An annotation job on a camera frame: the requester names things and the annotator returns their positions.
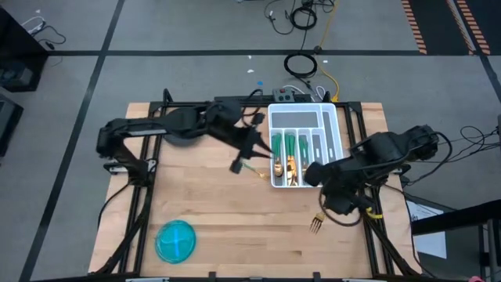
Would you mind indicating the black round plate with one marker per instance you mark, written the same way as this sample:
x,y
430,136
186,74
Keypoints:
x,y
184,139

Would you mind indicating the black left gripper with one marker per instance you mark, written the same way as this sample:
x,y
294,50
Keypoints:
x,y
246,137

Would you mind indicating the white paper sheet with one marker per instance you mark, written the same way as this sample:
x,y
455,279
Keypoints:
x,y
430,239

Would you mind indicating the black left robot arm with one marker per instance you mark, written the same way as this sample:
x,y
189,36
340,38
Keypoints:
x,y
133,127

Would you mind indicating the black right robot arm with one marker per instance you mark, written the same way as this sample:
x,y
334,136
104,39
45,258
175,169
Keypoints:
x,y
391,150

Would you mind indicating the black aluminium table frame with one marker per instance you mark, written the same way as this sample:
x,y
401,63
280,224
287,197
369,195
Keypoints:
x,y
188,104

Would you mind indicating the black cabinet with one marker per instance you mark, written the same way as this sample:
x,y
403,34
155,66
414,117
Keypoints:
x,y
15,51

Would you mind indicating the white cutlery tray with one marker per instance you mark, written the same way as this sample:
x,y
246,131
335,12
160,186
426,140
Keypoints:
x,y
293,119

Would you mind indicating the grey power strip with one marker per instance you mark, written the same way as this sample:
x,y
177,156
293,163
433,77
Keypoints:
x,y
283,95

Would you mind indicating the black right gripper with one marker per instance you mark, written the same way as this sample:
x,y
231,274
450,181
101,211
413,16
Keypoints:
x,y
344,192

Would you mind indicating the black furniture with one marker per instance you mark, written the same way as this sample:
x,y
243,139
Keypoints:
x,y
8,125

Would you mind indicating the red object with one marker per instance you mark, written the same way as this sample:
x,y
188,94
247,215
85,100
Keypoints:
x,y
475,279

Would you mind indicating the black long bar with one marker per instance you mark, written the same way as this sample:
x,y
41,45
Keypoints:
x,y
235,98

